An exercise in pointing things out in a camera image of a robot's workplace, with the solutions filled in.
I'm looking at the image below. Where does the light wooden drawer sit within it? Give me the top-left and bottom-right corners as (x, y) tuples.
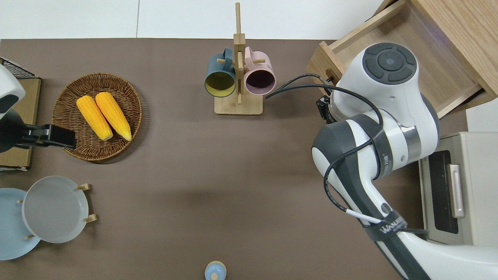
(306, 0), (487, 119)

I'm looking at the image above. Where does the wood and wire shelf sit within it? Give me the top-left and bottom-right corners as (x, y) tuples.
(0, 57), (42, 172)

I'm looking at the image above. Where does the light blue plate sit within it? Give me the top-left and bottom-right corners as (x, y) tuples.
(0, 188), (41, 261)

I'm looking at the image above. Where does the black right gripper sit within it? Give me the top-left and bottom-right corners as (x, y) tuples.
(316, 95), (337, 125)

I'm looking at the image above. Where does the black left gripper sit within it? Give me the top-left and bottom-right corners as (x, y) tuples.
(0, 109), (77, 153)

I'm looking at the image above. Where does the brown table mat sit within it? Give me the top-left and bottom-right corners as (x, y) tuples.
(0, 38), (471, 280)

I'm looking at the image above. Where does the wooden mug rack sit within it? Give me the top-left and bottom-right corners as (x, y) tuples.
(214, 2), (263, 116)

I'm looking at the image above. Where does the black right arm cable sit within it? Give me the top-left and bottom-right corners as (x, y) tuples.
(265, 73), (428, 238)

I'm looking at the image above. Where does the white toaster oven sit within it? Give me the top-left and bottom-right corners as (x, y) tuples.
(418, 131), (498, 246)

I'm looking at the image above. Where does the pink mug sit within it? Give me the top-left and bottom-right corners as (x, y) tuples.
(244, 47), (277, 96)

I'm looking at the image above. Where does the brown wicker basket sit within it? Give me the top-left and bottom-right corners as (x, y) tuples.
(51, 73), (143, 162)

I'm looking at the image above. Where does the grey plate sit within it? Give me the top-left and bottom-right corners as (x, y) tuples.
(21, 176), (89, 244)

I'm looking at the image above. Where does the small blue desk bell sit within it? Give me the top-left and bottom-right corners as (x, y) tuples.
(205, 261), (227, 280)

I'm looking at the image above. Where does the light wooden cabinet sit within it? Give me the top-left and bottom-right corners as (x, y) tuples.
(379, 0), (498, 98)

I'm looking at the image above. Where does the wooden plate rack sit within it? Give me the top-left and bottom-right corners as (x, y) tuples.
(16, 183), (98, 240)

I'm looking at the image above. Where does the dark blue mug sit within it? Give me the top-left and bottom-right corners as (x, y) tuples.
(205, 48), (237, 98)

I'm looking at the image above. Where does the yellow corn cob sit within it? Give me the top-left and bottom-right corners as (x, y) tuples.
(76, 96), (114, 141)
(95, 92), (132, 141)

